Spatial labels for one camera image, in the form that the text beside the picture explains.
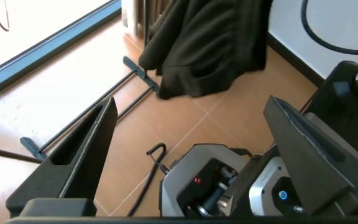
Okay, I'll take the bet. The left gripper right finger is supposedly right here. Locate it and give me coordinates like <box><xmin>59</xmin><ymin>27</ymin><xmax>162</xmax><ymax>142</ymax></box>
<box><xmin>262</xmin><ymin>95</ymin><xmax>358</xmax><ymax>218</ymax></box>

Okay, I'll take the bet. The window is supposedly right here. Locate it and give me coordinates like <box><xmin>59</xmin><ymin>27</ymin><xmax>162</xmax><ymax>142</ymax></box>
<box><xmin>0</xmin><ymin>0</ymin><xmax>122</xmax><ymax>103</ymax></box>

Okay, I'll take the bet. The black clothes rack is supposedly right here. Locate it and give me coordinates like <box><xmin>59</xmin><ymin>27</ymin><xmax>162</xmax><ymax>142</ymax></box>
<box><xmin>0</xmin><ymin>0</ymin><xmax>161</xmax><ymax>164</ymax></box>

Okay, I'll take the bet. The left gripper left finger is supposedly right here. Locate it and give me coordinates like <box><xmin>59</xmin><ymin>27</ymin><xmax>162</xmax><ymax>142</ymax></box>
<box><xmin>6</xmin><ymin>96</ymin><xmax>119</xmax><ymax>218</ymax></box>

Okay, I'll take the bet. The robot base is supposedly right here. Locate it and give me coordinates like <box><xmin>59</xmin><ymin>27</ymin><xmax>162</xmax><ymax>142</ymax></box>
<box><xmin>158</xmin><ymin>142</ymin><xmax>309</xmax><ymax>218</ymax></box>

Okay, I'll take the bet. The brown curtain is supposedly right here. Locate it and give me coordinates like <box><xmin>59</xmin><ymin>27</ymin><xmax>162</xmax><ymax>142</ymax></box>
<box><xmin>121</xmin><ymin>0</ymin><xmax>173</xmax><ymax>40</ymax></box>

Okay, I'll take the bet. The black garment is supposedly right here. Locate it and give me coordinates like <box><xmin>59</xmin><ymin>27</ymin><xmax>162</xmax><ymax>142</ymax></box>
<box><xmin>138</xmin><ymin>0</ymin><xmax>273</xmax><ymax>101</ymax></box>

